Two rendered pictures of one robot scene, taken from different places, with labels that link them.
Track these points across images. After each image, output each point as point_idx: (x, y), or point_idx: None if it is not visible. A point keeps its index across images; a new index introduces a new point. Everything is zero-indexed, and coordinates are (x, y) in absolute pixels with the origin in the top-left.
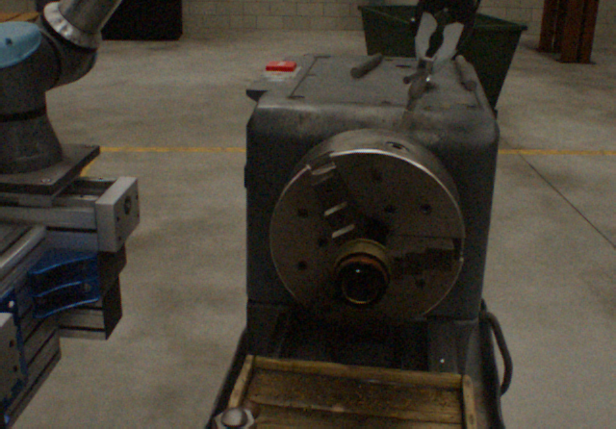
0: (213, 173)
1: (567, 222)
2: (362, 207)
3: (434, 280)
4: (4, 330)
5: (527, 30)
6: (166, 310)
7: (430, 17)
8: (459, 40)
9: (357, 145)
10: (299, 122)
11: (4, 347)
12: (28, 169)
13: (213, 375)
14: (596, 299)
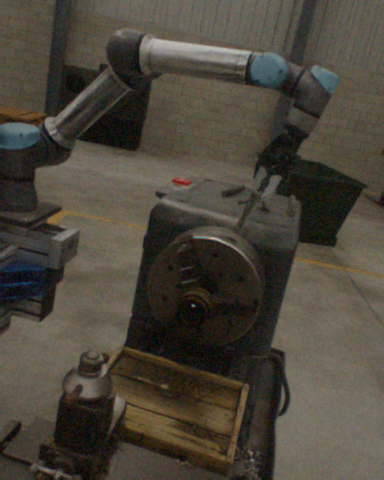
0: (137, 242)
1: (367, 322)
2: (204, 270)
3: (239, 322)
4: None
5: (374, 188)
6: (85, 323)
7: (264, 169)
8: (278, 185)
9: (208, 234)
10: (181, 215)
11: None
12: (15, 211)
13: None
14: (374, 377)
